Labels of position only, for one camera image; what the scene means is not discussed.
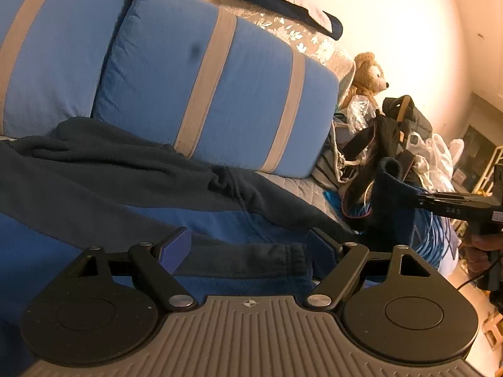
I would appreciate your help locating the clear plastic wrap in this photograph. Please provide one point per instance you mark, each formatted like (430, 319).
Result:
(359, 112)

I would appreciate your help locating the silver floral cushion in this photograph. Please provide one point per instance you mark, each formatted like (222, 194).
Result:
(283, 27)

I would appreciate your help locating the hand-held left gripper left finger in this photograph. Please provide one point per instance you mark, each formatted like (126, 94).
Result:
(175, 249)

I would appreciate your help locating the white plastic bags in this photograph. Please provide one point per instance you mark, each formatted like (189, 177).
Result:
(436, 157)

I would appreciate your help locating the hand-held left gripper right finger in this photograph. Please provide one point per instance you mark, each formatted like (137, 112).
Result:
(322, 245)

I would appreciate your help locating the black bag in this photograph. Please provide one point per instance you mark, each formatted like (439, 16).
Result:
(387, 133)

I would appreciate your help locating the navy and pink garment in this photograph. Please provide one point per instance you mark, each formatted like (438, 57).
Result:
(275, 2)

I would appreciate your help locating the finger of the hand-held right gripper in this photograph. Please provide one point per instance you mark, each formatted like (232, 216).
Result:
(426, 199)

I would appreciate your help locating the brown teddy bear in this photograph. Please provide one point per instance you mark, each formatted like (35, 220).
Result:
(369, 74)

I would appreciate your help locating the person's right hand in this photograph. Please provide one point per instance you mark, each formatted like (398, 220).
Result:
(481, 247)

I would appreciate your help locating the blue grey-striped pillow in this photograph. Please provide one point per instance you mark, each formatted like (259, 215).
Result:
(66, 55)
(247, 94)

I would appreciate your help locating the blue fleece jacket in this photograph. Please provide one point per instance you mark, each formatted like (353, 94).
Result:
(118, 172)

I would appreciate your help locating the white metal rack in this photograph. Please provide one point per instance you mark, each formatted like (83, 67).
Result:
(493, 165)

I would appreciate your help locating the grey striped bag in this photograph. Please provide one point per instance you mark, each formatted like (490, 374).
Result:
(326, 165)

